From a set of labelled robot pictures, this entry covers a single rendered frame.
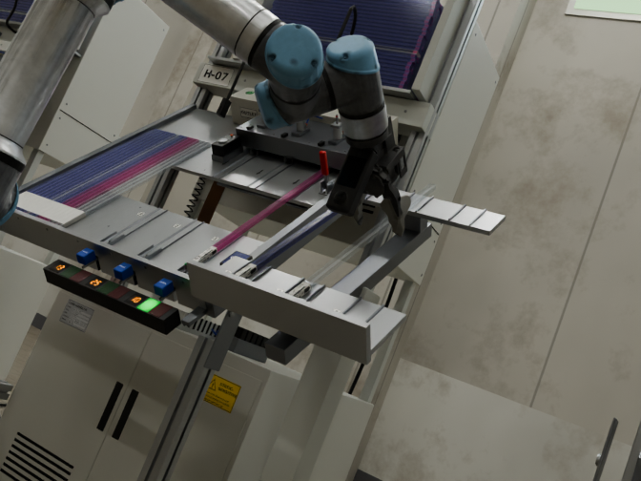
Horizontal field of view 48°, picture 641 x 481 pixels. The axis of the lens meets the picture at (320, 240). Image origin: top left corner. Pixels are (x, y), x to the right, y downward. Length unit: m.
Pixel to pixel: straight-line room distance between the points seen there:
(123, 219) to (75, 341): 0.43
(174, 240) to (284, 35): 0.70
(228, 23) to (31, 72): 0.33
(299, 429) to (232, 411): 0.40
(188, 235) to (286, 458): 0.54
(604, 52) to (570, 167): 0.87
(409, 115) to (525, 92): 3.60
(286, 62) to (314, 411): 0.60
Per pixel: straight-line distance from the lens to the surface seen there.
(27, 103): 1.17
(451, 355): 4.90
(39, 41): 1.19
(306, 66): 0.95
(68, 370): 1.96
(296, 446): 1.28
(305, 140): 1.79
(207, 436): 1.68
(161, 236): 1.57
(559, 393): 4.73
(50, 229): 1.66
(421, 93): 1.88
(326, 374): 1.27
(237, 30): 1.00
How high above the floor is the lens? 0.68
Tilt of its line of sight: 9 degrees up
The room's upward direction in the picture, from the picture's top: 22 degrees clockwise
